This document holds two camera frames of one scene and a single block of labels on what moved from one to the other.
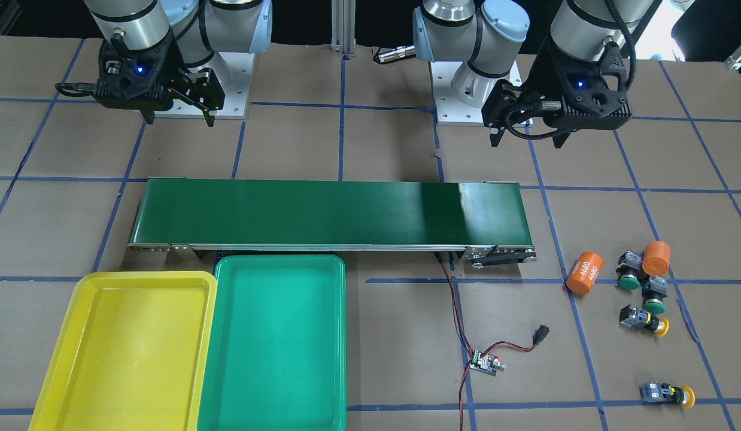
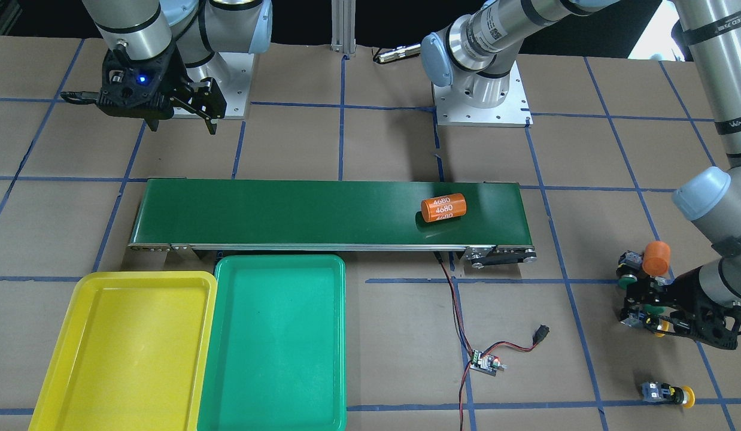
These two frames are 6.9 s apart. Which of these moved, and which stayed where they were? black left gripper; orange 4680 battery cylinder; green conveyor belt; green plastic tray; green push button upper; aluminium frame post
Moved: orange 4680 battery cylinder; black left gripper
Stayed: green conveyor belt; aluminium frame post; green push button upper; green plastic tray
